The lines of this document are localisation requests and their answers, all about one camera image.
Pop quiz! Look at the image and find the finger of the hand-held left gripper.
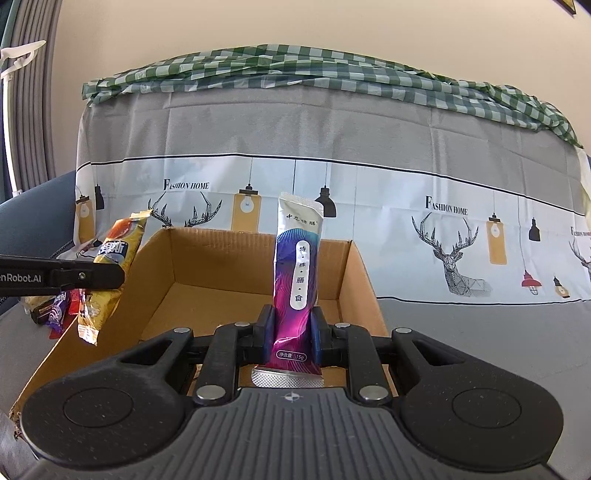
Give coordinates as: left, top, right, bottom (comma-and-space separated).
51, 261, 126, 291

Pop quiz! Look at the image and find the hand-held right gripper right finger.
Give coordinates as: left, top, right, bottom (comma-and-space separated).
311, 307, 469, 408

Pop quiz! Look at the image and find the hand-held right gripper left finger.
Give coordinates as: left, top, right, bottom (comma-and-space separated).
108, 304, 276, 407

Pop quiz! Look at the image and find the pile of snack packets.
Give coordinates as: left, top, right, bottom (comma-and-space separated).
23, 288, 86, 340

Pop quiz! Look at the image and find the yellow snack bag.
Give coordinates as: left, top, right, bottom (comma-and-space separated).
76, 210, 152, 347

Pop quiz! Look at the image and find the purple and white sachet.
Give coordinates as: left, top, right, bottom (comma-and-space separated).
270, 191, 324, 374

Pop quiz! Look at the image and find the brown cardboard box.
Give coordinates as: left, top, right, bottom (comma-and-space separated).
9, 225, 402, 439

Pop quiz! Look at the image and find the grey curtain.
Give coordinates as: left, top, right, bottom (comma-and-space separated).
0, 0, 63, 195

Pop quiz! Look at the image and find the white clothes hanger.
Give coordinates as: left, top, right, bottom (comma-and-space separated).
0, 41, 48, 80

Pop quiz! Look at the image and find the green checked cloth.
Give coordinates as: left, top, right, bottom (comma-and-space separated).
82, 44, 583, 149

